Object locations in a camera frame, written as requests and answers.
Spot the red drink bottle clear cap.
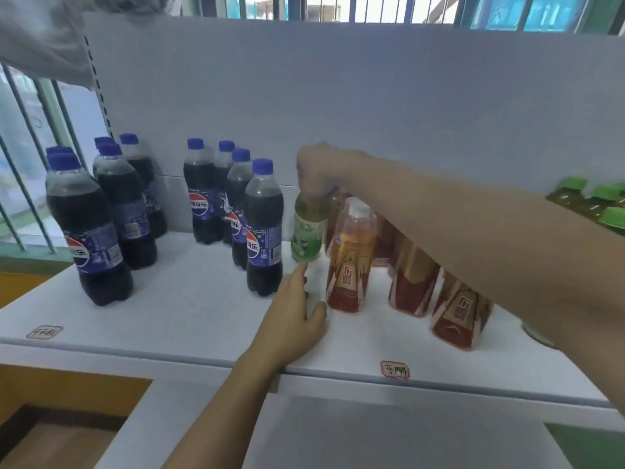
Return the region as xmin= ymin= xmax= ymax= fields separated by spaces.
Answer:
xmin=388 ymin=234 xmax=441 ymax=318
xmin=430 ymin=274 xmax=494 ymax=350
xmin=326 ymin=197 xmax=378 ymax=315
xmin=325 ymin=188 xmax=350 ymax=257

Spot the person's left hand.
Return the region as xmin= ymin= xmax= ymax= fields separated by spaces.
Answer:
xmin=243 ymin=261 xmax=328 ymax=373

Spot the white hanging cloth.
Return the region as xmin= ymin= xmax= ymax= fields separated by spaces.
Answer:
xmin=0 ymin=0 xmax=169 ymax=89

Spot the person's right hand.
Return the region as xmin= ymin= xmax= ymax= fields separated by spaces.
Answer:
xmin=296 ymin=142 xmax=365 ymax=201

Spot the white store shelf unit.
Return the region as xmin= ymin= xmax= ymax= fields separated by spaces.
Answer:
xmin=0 ymin=12 xmax=625 ymax=469

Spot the green label tea bottle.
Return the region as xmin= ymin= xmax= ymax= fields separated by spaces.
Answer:
xmin=290 ymin=190 xmax=329 ymax=263

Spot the blue window poster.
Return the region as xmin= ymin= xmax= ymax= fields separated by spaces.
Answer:
xmin=470 ymin=0 xmax=592 ymax=33

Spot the person's left forearm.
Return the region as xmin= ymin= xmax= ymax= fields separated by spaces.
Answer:
xmin=162 ymin=353 xmax=286 ymax=469

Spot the group of dark cola bottles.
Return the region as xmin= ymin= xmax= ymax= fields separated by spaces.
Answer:
xmin=45 ymin=133 xmax=285 ymax=307

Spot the person's right forearm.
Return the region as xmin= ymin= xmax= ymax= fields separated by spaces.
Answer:
xmin=358 ymin=151 xmax=625 ymax=417

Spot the green bottle base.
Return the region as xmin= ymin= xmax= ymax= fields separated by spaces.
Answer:
xmin=521 ymin=321 xmax=558 ymax=349

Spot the green cap tea bottle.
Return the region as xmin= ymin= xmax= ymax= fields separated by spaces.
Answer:
xmin=584 ymin=184 xmax=625 ymax=218
xmin=598 ymin=207 xmax=625 ymax=236
xmin=546 ymin=177 xmax=589 ymax=206

